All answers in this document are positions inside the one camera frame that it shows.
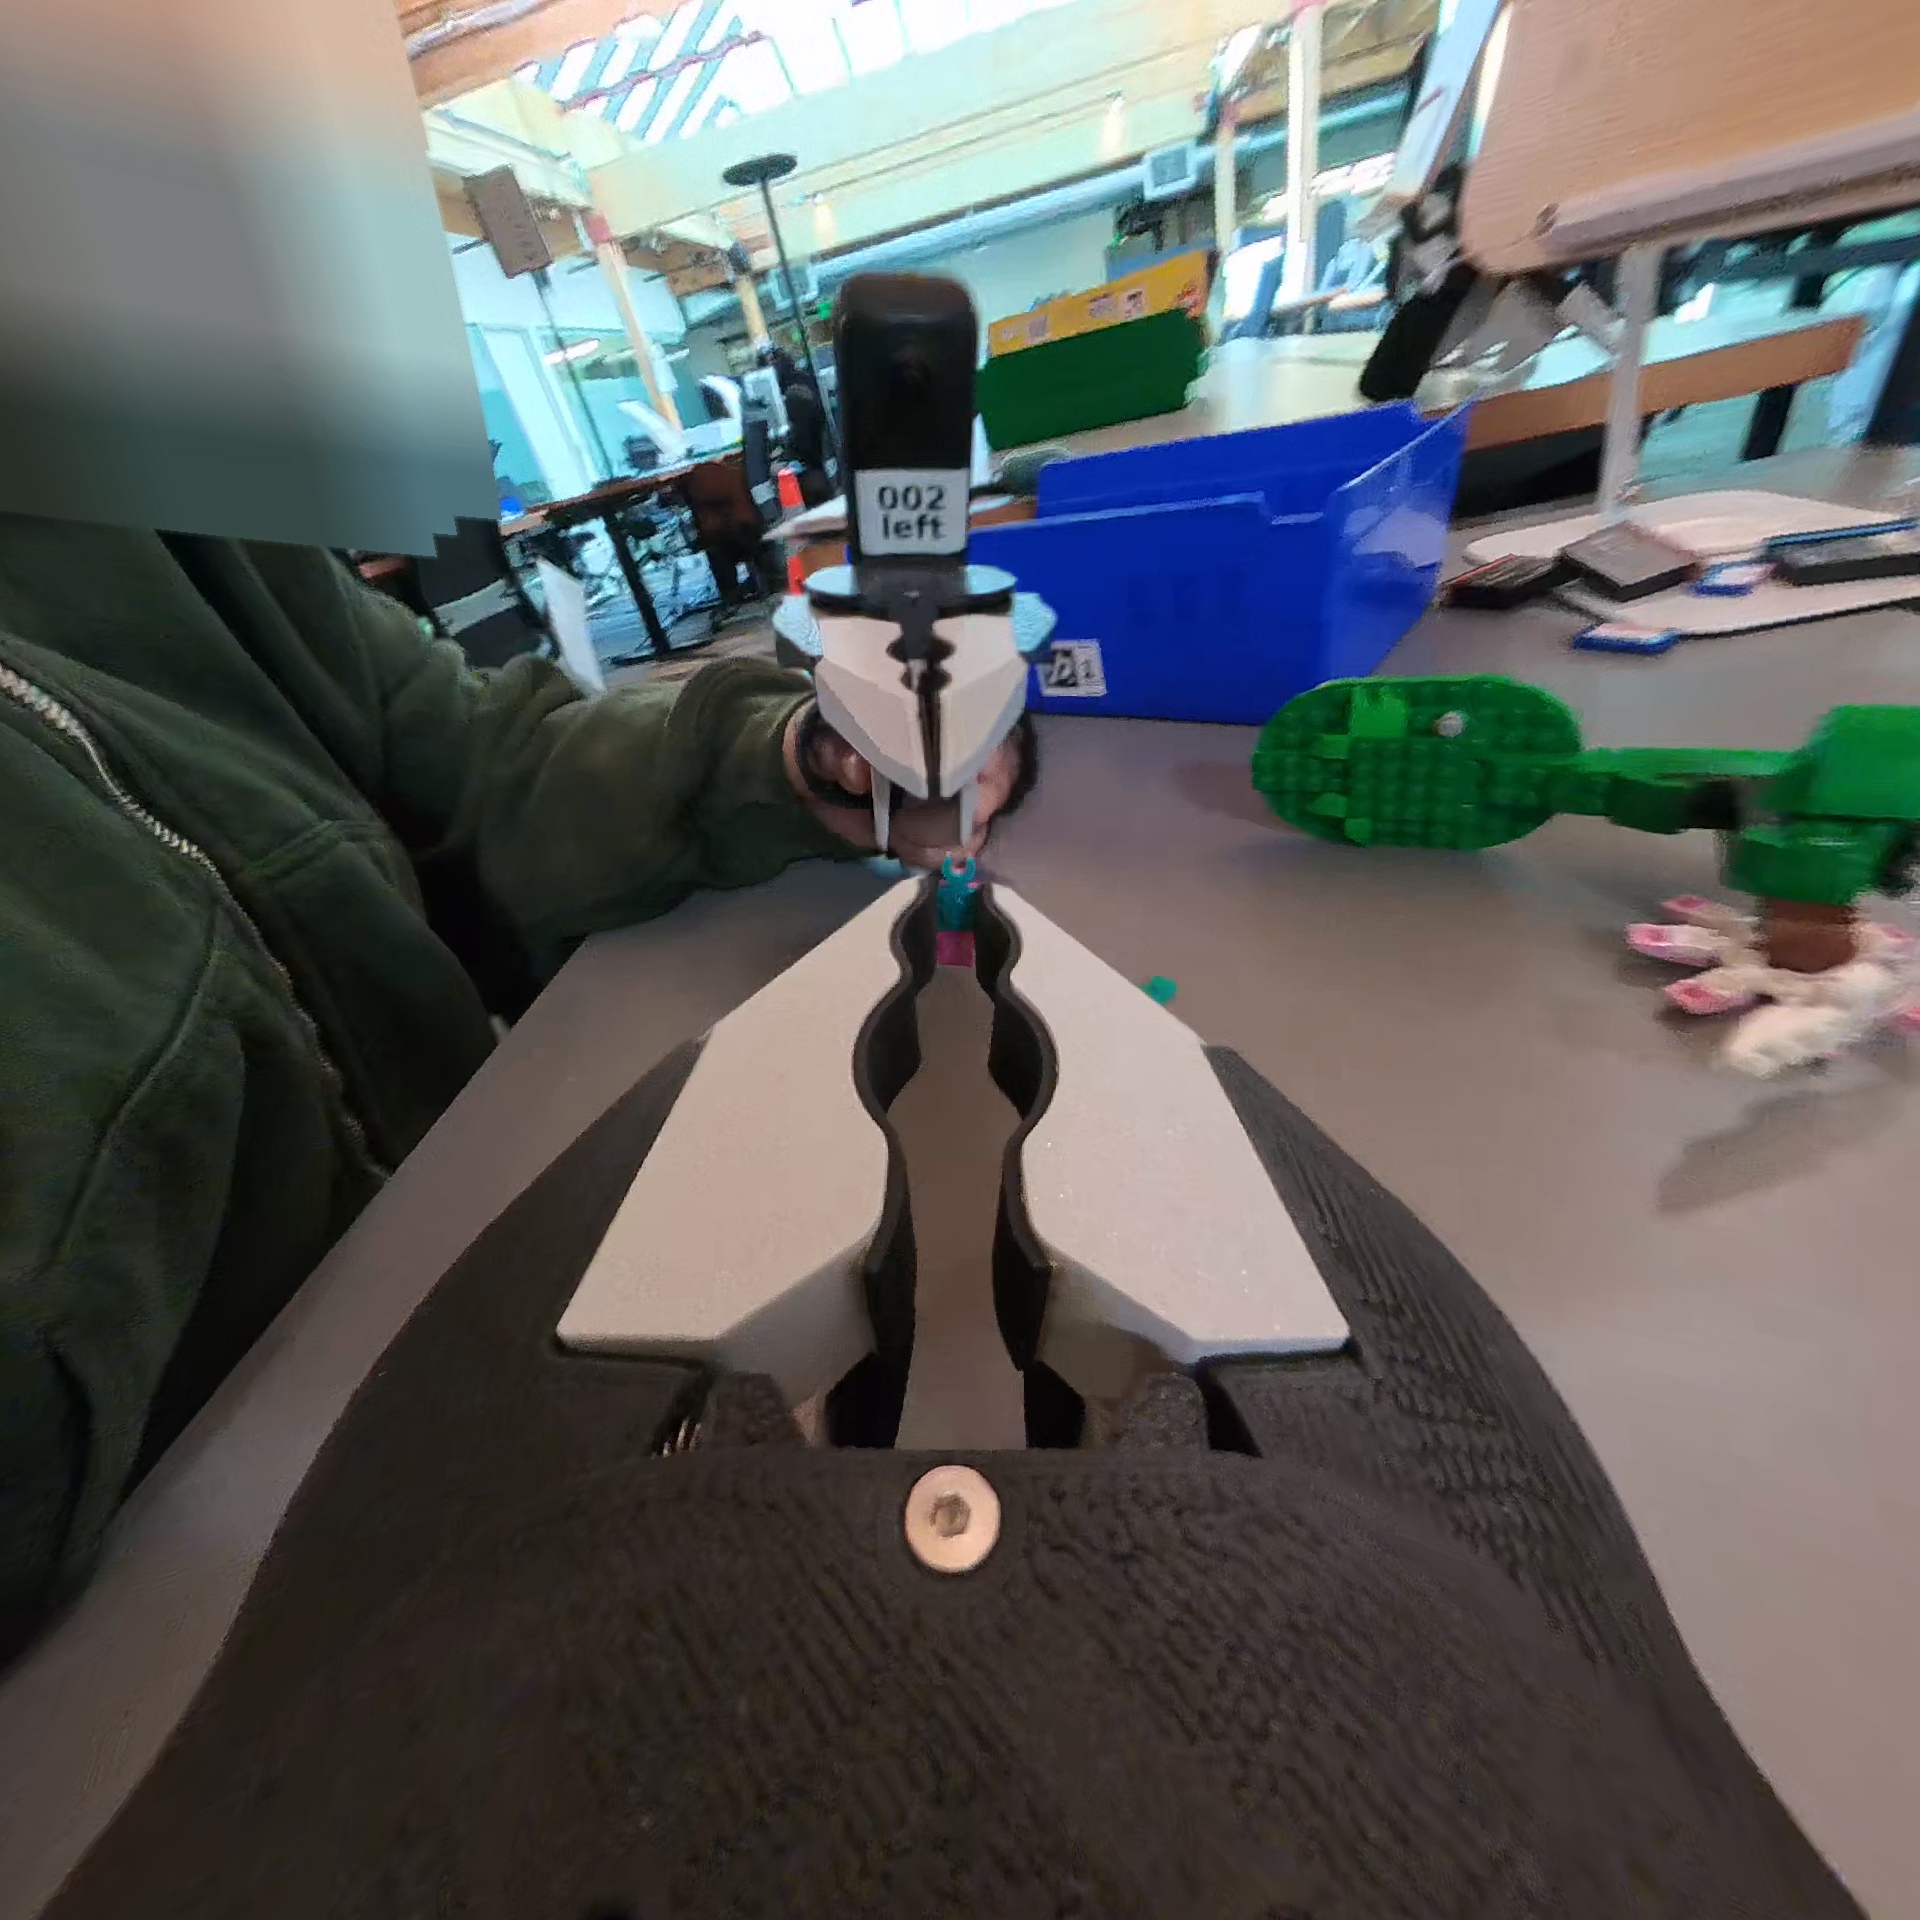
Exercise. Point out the black case blue trim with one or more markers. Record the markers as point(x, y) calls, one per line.
point(1846, 556)

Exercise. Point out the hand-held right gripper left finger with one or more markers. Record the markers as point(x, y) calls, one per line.
point(721, 1200)

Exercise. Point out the white lego piece clear rods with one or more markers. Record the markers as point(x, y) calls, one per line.
point(1799, 1027)

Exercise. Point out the black red flat item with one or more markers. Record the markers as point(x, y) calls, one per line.
point(1508, 581)

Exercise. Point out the small blue card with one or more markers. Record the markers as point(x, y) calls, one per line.
point(1724, 574)
point(1623, 636)

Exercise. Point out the blue plastic bin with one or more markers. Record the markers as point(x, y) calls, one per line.
point(1230, 587)

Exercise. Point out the white paper sheet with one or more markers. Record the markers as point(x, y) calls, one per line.
point(571, 623)

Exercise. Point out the hanging sign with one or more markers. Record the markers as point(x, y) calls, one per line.
point(509, 220)

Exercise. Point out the pink white lego flower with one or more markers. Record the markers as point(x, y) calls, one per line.
point(1724, 974)

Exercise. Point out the person's left hand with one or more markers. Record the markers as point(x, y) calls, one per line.
point(825, 781)

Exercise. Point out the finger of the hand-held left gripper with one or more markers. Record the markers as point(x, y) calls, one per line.
point(984, 704)
point(870, 704)

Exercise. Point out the white desk mat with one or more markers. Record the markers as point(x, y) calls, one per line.
point(1724, 534)

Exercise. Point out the black floor lamp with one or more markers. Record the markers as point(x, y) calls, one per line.
point(759, 173)

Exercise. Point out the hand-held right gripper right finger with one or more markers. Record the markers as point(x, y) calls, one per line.
point(1185, 1200)

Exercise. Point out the person's left forearm green sleeve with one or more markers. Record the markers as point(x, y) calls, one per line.
point(629, 797)

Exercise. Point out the wooden office table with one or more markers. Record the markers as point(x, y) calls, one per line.
point(629, 510)

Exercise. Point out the green lego plant model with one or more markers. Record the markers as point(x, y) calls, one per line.
point(1424, 764)

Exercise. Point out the yellow lego box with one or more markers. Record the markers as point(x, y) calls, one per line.
point(1095, 307)

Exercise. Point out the person's green jacket torso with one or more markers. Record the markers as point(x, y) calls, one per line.
point(195, 974)

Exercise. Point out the white desk frame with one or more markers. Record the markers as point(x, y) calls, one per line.
point(1628, 376)

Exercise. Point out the yellow teal pink lego strip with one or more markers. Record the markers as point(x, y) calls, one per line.
point(955, 909)

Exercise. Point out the green storage box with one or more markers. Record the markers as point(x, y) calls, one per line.
point(1089, 383)

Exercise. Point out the dark brown box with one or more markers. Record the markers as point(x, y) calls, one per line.
point(1628, 558)

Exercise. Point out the raised wooden desk top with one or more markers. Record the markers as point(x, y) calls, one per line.
point(1681, 107)

